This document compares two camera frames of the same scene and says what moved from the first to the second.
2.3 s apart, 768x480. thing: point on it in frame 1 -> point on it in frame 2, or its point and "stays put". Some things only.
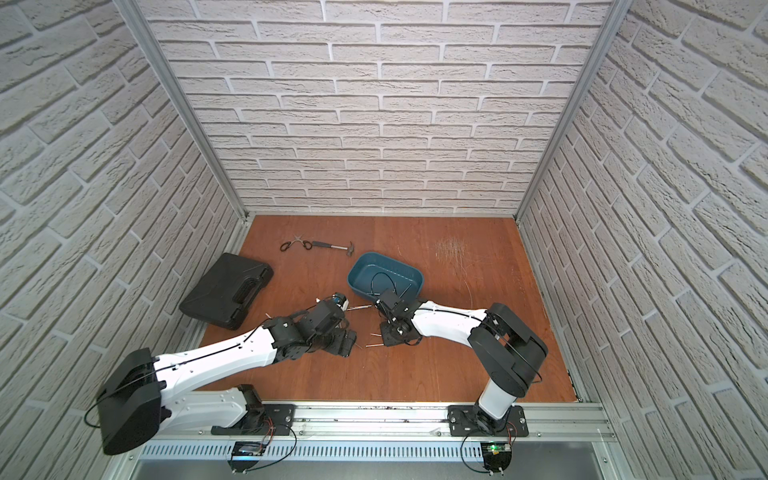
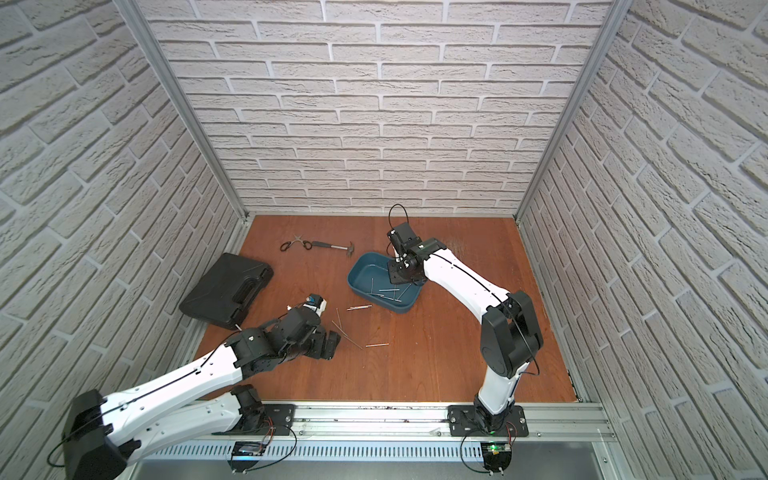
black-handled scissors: [287, 245] stays put
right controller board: [497, 456] stays put
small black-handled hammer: [350, 249] stays put
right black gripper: [387, 337] -> [394, 275]
